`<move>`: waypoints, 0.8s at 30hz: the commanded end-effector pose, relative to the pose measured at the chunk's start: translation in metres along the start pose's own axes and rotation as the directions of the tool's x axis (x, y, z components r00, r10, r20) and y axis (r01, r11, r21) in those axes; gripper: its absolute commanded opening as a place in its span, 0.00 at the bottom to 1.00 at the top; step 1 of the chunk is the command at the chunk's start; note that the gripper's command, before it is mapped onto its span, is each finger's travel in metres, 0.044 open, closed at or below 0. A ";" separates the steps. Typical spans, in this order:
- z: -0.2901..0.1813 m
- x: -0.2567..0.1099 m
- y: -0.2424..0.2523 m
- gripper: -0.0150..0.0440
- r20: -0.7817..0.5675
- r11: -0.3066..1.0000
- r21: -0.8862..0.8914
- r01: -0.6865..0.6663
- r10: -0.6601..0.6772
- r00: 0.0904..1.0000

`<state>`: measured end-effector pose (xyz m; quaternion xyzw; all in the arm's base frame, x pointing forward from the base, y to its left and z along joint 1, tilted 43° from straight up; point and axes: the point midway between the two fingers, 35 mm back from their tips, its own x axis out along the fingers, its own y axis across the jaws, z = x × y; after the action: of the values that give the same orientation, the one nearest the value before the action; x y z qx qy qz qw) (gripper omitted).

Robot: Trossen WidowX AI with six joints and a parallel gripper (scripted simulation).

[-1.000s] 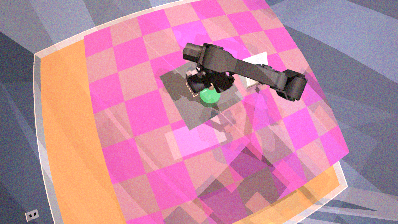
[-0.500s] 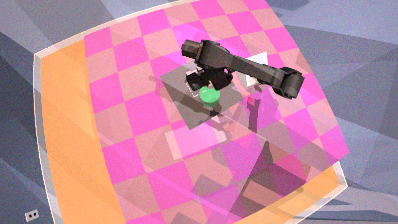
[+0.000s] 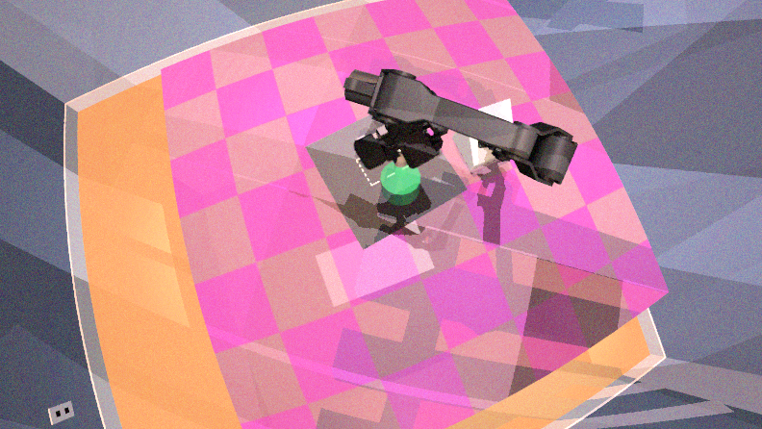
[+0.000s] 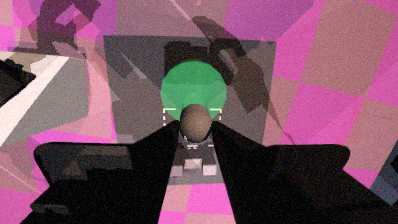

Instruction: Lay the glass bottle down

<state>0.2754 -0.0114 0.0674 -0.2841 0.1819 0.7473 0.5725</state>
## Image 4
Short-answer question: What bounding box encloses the green glass bottle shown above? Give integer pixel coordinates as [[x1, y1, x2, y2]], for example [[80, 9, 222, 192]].
[[160, 59, 226, 143]]

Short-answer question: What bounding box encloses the grey flat mat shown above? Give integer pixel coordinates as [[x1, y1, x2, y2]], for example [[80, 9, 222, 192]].
[[103, 35, 277, 186]]

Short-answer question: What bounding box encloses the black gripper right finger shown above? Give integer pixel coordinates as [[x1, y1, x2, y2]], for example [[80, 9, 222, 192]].
[[212, 121, 350, 224]]

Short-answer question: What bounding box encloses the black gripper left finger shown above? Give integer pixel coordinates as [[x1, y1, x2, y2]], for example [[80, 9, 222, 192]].
[[33, 120, 179, 224]]

